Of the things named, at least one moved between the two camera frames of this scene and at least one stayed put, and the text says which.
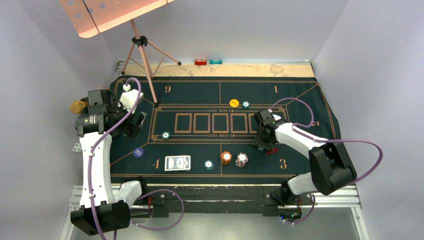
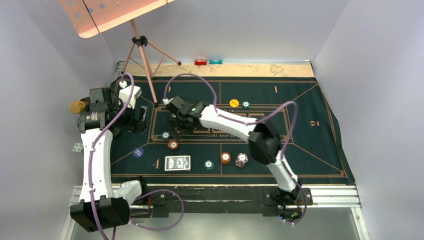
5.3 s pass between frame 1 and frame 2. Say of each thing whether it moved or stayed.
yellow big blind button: stayed
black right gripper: moved
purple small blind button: stayed
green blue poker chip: stayed
